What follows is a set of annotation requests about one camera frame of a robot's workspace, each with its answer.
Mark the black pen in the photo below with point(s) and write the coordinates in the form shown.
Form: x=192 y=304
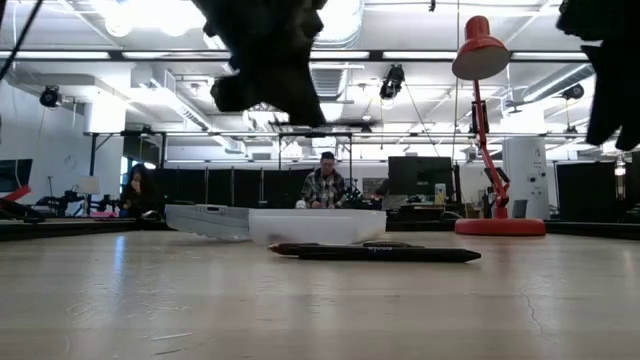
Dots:
x=287 y=248
x=390 y=254

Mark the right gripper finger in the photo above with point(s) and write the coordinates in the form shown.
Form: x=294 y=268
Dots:
x=630 y=100
x=605 y=95

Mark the white shade table lamp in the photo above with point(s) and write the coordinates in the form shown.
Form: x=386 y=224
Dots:
x=88 y=185

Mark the black computer monitor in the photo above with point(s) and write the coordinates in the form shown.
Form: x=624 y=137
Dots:
x=420 y=175

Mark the black partition panel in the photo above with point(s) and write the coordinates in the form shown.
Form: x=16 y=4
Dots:
x=587 y=192

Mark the person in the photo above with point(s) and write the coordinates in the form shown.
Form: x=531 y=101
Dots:
x=140 y=195
x=325 y=190

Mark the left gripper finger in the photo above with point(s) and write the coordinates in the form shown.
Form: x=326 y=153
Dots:
x=235 y=97
x=305 y=107

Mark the black ceiling spotlight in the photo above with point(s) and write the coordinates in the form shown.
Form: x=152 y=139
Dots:
x=392 y=82
x=573 y=92
x=50 y=96

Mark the clear plastic supply box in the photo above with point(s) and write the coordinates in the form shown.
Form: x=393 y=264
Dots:
x=315 y=227

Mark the red desk lamp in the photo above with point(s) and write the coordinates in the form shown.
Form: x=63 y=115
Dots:
x=500 y=227

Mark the black wall monitor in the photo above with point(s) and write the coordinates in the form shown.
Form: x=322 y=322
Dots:
x=15 y=175

